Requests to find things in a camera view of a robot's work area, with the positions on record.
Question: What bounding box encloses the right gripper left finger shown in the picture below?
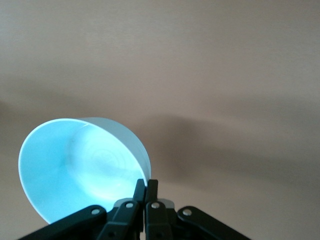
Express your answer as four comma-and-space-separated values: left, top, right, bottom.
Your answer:
18, 179, 146, 240

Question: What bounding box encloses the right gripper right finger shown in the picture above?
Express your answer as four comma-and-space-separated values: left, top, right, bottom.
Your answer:
145, 179, 251, 240

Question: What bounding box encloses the light blue bowl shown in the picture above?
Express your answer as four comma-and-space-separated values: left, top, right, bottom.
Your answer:
17, 116, 153, 225

